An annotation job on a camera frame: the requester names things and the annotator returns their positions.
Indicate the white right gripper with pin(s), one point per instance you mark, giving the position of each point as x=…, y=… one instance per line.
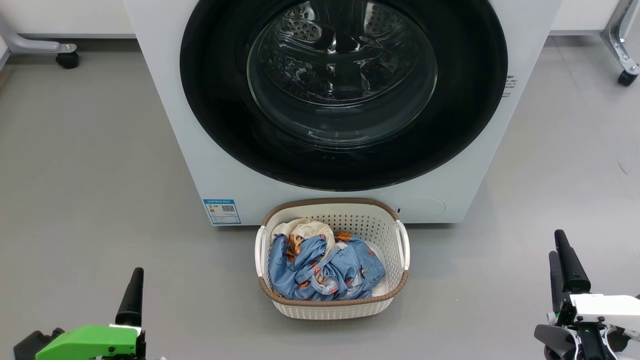
x=600, y=307

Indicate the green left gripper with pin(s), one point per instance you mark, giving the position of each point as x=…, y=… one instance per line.
x=90, y=342

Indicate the cream cartoon print garment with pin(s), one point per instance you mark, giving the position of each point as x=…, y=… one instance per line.
x=310, y=229

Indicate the round black glass washer door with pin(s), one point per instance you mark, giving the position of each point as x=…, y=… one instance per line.
x=215, y=125

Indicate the blue cartoon print garment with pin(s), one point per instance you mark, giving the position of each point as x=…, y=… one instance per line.
x=340, y=272

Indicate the white front-load washing machine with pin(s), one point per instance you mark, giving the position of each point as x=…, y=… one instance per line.
x=165, y=100

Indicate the stainless steel washing machine drum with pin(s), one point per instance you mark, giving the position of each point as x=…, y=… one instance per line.
x=340, y=65

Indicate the blue energy label sticker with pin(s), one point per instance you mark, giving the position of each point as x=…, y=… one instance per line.
x=222, y=212

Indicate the round white filter cover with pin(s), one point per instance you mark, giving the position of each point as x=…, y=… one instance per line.
x=425, y=207

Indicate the white basket with brown rim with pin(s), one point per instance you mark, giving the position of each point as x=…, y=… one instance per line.
x=345, y=306

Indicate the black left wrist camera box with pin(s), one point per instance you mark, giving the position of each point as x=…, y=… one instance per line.
x=30, y=346

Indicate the grey frame leg with caster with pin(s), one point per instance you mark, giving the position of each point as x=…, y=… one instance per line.
x=620, y=45
x=30, y=46

